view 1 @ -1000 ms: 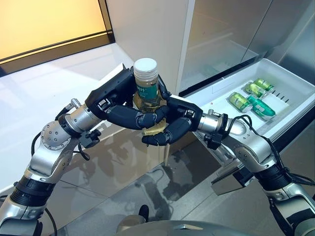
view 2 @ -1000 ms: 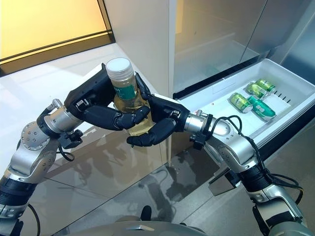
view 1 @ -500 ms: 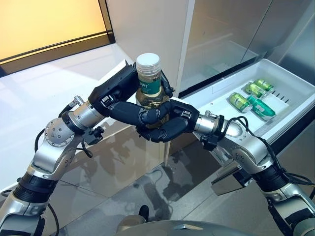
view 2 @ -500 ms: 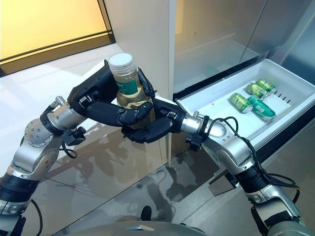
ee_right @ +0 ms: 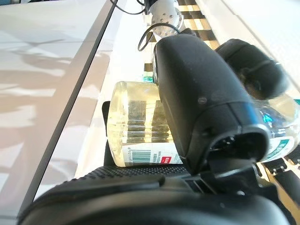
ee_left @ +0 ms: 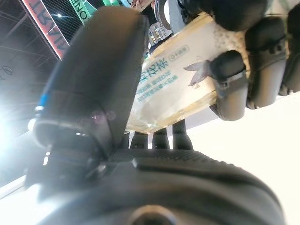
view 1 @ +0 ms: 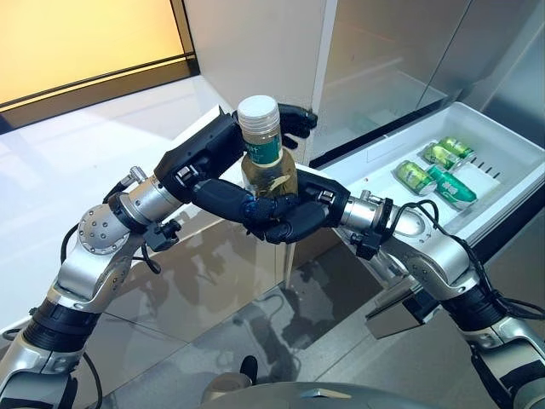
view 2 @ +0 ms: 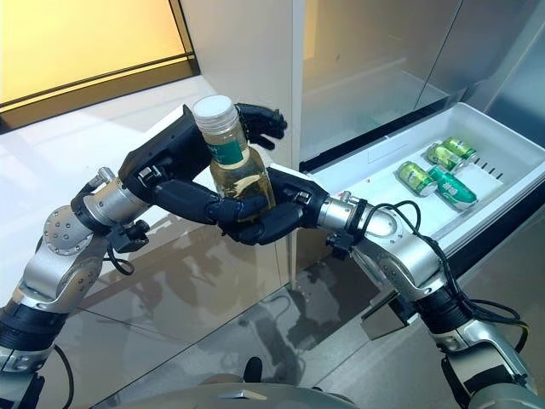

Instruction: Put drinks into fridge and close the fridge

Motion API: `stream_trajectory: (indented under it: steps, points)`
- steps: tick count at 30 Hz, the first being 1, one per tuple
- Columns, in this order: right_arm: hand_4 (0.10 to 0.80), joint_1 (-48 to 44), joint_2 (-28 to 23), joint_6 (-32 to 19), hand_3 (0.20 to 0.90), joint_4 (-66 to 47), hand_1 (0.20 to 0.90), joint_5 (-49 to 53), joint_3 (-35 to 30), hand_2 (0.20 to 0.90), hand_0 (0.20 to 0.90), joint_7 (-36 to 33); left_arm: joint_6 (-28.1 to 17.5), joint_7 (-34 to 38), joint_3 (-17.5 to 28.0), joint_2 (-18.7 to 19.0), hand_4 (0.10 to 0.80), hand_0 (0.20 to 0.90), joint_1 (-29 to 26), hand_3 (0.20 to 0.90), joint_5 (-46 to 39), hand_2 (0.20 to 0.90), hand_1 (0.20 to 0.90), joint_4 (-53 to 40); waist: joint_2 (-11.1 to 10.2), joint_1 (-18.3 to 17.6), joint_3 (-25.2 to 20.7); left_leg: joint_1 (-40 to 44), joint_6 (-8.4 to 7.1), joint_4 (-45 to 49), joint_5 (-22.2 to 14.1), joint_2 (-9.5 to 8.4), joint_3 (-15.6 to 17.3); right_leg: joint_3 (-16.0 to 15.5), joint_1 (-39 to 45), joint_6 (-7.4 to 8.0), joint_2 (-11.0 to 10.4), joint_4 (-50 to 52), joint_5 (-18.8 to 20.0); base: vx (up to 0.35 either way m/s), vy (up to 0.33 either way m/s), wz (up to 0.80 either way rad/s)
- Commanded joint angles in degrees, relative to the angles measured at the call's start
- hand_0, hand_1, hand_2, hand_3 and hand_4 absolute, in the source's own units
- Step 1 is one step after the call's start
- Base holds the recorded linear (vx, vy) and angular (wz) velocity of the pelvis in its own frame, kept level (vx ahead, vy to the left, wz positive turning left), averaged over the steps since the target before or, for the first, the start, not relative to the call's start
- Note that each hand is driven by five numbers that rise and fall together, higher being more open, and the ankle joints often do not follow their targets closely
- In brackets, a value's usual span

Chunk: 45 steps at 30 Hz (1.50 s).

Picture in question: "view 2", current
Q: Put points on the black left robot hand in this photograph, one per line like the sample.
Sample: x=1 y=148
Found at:
x=166 y=157

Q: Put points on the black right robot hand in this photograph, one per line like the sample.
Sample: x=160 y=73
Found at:
x=294 y=204

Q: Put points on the yellow tea bottle white cap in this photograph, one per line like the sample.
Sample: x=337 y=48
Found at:
x=238 y=179

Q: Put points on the white fridge drawer steel front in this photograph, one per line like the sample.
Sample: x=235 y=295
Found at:
x=383 y=187

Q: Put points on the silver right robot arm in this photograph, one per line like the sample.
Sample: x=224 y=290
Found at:
x=409 y=255

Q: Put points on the white counter cabinet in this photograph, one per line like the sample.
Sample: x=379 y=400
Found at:
x=64 y=149

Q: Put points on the light green drink can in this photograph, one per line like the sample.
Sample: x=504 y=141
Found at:
x=443 y=157
x=415 y=176
x=459 y=147

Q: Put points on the tall white cabinet panel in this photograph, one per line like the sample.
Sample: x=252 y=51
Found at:
x=247 y=51

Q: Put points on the dark green drink can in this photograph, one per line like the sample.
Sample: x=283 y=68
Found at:
x=453 y=189

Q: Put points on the white pull-out drawer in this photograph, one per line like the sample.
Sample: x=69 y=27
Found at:
x=374 y=55

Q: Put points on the grey robot torso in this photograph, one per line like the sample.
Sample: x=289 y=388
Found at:
x=277 y=396

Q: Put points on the brushed steel side column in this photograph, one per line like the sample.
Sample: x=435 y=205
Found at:
x=528 y=85

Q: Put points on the yellow lit window black frame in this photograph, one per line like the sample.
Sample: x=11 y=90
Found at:
x=85 y=47

